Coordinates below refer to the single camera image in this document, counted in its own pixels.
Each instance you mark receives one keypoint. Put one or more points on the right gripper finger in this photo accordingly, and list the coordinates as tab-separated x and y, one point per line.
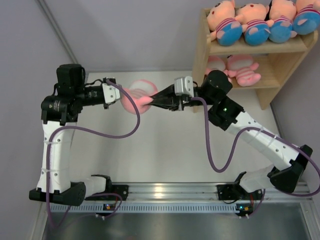
170	104
165	94

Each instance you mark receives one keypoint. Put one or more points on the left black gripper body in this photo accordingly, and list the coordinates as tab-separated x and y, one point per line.
88	97

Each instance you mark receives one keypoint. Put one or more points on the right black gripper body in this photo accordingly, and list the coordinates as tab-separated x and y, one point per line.
208	100

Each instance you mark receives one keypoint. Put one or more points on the pink striped plush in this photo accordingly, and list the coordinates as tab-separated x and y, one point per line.
215	63
242	67
141	91

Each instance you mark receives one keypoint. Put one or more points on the boy doll shelved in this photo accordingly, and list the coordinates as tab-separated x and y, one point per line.
256	29
224	25

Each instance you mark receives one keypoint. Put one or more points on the boy doll back corner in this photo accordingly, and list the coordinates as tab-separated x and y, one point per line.
282	12

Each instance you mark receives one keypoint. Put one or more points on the boy doll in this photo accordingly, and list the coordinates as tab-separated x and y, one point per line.
307	18

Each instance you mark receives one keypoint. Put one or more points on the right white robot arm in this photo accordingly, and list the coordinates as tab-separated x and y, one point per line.
288	160

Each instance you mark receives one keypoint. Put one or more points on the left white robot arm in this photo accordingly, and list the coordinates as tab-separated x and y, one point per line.
59	115

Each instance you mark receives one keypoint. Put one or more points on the wooden two-tier shelf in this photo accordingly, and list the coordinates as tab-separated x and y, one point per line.
265	68

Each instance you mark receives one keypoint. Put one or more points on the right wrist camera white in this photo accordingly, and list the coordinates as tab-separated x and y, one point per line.
184	86

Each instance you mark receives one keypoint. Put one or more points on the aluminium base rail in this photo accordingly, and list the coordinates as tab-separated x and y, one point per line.
201	197

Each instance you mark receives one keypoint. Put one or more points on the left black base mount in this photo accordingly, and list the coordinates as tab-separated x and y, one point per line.
120	189

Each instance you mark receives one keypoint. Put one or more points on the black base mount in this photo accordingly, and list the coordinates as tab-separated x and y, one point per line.
232	192
120	189

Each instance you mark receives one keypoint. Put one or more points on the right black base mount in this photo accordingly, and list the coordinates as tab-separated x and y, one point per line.
232	192

